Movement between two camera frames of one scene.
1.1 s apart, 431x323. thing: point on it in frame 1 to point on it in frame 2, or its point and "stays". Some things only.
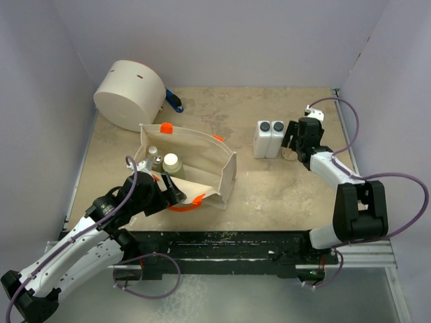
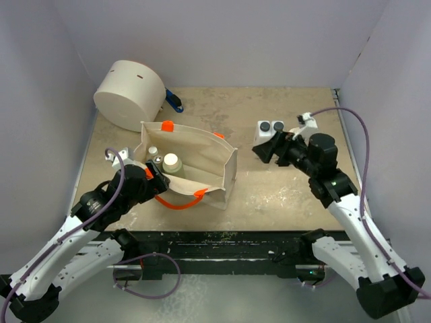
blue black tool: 174,101 stays
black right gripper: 292,129 to 284,141
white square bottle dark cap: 262,138 stays
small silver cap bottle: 157,164 stays
